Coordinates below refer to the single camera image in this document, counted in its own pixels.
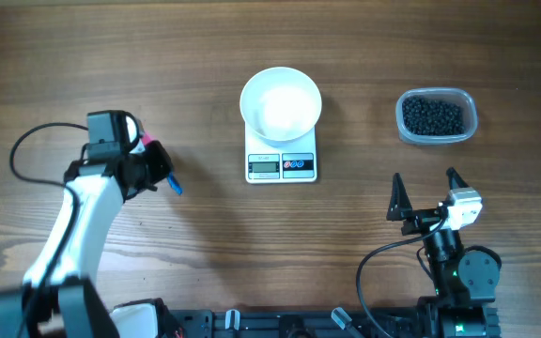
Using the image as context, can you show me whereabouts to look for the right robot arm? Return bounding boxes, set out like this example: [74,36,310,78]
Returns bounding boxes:
[386,168,502,337]

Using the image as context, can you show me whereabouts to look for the black right camera cable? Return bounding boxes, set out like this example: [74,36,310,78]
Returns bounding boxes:
[355,215,448,338]

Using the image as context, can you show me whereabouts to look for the black left camera cable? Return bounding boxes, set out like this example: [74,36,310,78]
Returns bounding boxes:
[8,122,89,189]

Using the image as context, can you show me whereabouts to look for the black beans in container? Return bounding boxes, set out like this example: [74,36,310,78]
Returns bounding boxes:
[402,96,465,136]

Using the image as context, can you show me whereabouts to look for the black camera cable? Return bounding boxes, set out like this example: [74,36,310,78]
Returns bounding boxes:
[355,215,448,338]
[8,122,89,189]

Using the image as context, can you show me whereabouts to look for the clear plastic container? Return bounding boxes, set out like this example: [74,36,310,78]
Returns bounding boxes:
[395,87,478,146]

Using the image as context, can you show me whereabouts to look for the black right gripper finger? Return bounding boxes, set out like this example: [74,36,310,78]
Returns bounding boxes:
[446,167,469,190]
[386,173,413,222]

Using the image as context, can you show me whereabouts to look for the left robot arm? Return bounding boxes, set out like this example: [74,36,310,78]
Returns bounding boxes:
[0,141,180,337]

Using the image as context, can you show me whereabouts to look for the white digital kitchen scale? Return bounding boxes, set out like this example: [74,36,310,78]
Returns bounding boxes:
[244,127,317,184]

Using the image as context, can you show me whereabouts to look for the white round bowl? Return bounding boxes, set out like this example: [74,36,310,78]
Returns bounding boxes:
[239,67,322,146]

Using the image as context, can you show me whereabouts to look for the pink scoop with blue handle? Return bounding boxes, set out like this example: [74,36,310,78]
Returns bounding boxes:
[140,132,183,195]

